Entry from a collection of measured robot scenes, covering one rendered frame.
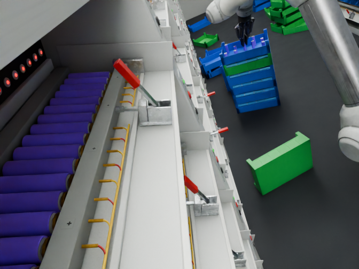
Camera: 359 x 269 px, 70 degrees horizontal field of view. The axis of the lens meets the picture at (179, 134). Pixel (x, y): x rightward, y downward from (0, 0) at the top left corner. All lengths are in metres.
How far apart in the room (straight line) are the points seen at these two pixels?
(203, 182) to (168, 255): 0.31
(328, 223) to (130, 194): 1.14
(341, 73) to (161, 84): 0.70
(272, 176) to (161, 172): 1.12
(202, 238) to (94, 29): 0.37
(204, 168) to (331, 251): 0.83
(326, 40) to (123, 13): 0.69
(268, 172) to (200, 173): 0.82
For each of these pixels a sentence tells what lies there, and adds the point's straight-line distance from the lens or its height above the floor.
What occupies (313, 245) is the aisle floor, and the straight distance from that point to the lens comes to 1.26.
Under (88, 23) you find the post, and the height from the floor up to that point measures 1.08.
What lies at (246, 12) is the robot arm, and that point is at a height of 0.69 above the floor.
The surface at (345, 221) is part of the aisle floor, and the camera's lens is 1.32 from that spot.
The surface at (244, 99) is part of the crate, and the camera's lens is 1.88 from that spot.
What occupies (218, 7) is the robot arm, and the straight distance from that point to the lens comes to 1.42.
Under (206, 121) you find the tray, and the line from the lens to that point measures 1.00.
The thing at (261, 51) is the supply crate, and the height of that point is 0.42.
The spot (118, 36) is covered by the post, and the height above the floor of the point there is 1.05.
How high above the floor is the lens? 1.13
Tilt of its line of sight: 35 degrees down
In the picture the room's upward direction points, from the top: 27 degrees counter-clockwise
